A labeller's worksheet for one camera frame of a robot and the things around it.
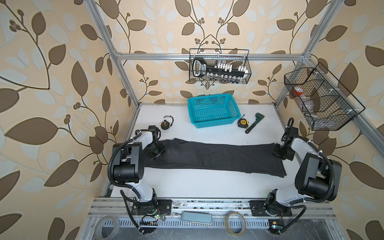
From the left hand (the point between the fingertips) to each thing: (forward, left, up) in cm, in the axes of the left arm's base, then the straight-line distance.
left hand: (163, 154), depth 92 cm
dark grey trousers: (0, -10, 0) cm, 10 cm away
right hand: (-1, -71, +2) cm, 71 cm away
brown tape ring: (-33, -44, +3) cm, 55 cm away
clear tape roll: (-38, +22, +2) cm, 44 cm away
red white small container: (+27, -78, +31) cm, 88 cm away
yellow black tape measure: (+25, -53, +2) cm, 59 cm away
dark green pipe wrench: (+33, -67, 0) cm, 75 cm away
